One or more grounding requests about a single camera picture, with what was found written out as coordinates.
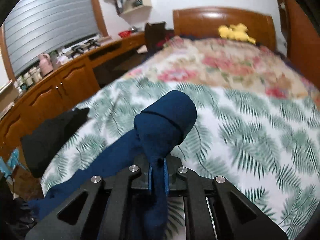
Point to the dark wooden chair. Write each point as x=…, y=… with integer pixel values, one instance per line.
x=153, y=34

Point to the wooden desk with cabinets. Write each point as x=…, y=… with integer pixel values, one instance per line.
x=59, y=91

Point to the white jars on desk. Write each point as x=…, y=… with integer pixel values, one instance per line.
x=30, y=78

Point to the floral and fern bedspread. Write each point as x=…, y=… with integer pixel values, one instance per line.
x=257, y=123

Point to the red bowl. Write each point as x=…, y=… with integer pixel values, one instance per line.
x=124, y=34

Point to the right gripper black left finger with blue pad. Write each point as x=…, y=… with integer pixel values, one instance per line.
x=101, y=208

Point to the wooden louvred wardrobe door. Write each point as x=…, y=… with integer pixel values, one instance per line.
x=303, y=36

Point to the navy blue suit jacket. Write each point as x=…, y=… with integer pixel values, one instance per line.
x=157, y=130

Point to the black gripper tool on desk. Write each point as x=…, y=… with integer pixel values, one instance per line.
x=77, y=50

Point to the pink thermos jug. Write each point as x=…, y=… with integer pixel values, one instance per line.
x=45, y=64

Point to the grey window blind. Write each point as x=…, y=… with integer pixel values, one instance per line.
x=34, y=27

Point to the yellow plush toy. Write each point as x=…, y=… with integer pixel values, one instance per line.
x=235, y=32

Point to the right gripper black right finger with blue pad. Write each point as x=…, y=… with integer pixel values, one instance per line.
x=215, y=208

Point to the black folded garment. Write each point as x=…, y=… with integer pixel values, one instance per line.
x=40, y=147

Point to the wooden bed headboard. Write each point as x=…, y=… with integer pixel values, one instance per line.
x=203, y=22

